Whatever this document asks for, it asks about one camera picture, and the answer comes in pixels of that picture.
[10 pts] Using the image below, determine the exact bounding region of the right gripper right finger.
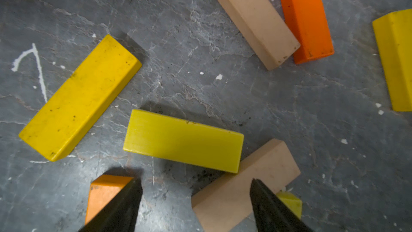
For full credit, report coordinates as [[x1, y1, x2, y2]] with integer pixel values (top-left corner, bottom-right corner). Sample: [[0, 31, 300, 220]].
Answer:
[[250, 179, 312, 232]]

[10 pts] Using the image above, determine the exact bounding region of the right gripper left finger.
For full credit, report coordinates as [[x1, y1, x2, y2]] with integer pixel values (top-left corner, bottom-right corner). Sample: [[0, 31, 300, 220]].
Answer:
[[80, 178, 143, 232]]

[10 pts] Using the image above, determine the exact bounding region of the tan block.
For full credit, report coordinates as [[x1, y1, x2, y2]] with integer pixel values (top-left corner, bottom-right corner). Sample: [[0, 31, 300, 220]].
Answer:
[[218, 0, 300, 70], [192, 139, 300, 232]]

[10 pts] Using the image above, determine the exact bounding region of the yellow block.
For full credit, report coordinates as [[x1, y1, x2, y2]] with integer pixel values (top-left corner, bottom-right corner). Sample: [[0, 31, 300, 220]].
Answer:
[[19, 35, 142, 162], [123, 110, 244, 174], [372, 9, 412, 112]]

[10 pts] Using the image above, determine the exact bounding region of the yellow-green block centre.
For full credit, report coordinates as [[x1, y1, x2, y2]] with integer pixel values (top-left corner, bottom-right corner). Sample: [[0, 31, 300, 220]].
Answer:
[[276, 191, 303, 219]]

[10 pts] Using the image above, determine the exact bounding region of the orange block lower centre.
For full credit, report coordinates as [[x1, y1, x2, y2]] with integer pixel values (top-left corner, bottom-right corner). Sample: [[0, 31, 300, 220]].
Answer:
[[85, 175, 132, 224]]

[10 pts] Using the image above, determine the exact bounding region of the orange block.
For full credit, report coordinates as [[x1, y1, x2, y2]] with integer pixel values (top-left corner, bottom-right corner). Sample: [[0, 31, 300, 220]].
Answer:
[[281, 0, 334, 64], [85, 175, 132, 224]]

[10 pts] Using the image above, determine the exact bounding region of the orange block upper centre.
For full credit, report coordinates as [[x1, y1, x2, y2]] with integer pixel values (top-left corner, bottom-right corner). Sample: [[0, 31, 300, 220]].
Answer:
[[281, 0, 334, 64]]

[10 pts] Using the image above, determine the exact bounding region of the yellow block top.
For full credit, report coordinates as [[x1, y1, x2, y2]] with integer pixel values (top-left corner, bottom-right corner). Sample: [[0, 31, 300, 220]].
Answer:
[[372, 9, 412, 112]]

